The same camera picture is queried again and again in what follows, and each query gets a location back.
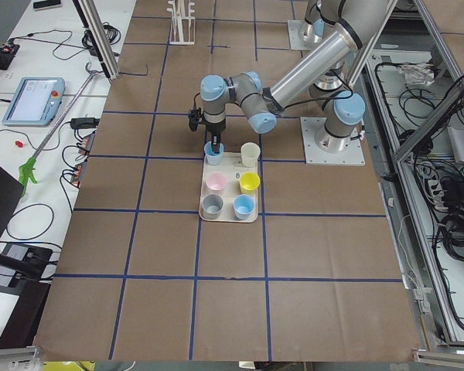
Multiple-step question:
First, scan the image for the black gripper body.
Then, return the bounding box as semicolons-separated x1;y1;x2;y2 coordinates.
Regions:
203;114;226;145

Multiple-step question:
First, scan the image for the light blue cup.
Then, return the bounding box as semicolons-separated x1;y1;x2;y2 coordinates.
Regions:
203;141;224;165

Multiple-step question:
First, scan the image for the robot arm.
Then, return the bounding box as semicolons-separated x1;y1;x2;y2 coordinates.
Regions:
200;0;388;154
299;0;332;47

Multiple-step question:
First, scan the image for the white cup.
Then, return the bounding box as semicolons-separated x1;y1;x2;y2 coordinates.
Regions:
241;142;261;168

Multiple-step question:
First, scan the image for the pink cup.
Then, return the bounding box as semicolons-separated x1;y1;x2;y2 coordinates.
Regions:
205;172;227;192

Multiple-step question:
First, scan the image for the yellow cup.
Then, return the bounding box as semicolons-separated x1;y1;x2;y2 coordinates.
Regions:
239;172;261;195

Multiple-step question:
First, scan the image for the grey cup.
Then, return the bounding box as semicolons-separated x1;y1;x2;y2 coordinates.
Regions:
201;194;223;220

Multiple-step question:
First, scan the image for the cream plastic tray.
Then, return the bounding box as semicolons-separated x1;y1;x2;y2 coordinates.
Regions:
200;152;259;223

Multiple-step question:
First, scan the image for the blue teach pendant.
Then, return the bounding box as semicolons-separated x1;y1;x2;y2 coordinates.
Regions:
2;77;65;127

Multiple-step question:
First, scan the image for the black braided left cable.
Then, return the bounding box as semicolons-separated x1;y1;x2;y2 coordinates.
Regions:
191;92;206;134

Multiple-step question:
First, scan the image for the white wire cup rack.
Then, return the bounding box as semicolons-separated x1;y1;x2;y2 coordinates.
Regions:
167;0;196;46

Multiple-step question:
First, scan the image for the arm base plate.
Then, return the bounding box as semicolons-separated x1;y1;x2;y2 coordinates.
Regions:
287;19;324;50
300;117;365;166

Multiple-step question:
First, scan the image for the aluminium frame post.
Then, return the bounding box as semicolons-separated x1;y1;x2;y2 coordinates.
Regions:
73;0;120;80

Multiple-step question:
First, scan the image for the green handled reacher grabber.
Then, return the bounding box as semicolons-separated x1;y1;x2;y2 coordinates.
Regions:
19;62;101;196

